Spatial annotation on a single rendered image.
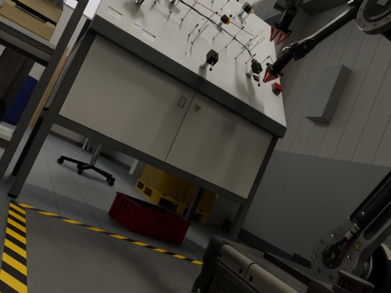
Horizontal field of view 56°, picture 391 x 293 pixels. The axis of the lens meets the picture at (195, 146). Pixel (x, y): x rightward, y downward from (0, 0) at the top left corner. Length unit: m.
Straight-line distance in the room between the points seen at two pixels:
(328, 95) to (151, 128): 2.48
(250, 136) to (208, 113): 0.30
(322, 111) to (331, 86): 0.27
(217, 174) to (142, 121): 0.51
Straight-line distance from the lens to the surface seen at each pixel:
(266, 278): 0.91
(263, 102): 2.13
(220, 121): 1.95
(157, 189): 4.03
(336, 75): 4.04
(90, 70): 1.74
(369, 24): 1.36
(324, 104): 3.92
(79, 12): 1.72
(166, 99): 1.82
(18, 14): 1.74
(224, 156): 1.98
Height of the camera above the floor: 0.36
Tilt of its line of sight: 5 degrees up
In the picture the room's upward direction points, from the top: 24 degrees clockwise
